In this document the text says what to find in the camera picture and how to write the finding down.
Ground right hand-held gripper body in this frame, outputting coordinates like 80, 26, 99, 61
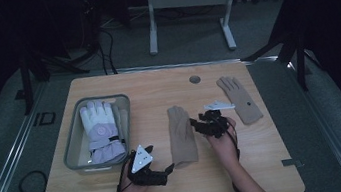
193, 97, 240, 142

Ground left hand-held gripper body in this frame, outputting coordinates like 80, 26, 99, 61
122, 140, 172, 192

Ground beige knit glove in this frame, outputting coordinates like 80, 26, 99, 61
215, 71, 265, 129
164, 103, 200, 170

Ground lavender ski glove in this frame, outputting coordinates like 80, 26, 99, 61
77, 96, 129, 166

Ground grey plastic bin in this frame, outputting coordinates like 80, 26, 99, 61
54, 91, 140, 177

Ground person's left hand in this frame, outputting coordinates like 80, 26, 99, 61
113, 158, 150, 192

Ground person's right hand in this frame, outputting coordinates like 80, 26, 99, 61
203, 115, 244, 169

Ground black metal stand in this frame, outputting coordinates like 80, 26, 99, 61
237, 20, 315, 100
15, 41, 95, 117

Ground black tower with red light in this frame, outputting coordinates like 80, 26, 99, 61
78, 0, 108, 55

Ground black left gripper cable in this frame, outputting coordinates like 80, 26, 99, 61
108, 151, 141, 192

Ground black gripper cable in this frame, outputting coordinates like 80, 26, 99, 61
108, 151, 141, 192
221, 114, 276, 192

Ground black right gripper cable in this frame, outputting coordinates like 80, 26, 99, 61
221, 114, 276, 192

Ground round table cable grommet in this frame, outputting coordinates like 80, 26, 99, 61
188, 74, 202, 85

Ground black floor cables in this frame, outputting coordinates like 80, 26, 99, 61
94, 24, 120, 77

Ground black looped floor cable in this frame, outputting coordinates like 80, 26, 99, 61
16, 168, 51, 192

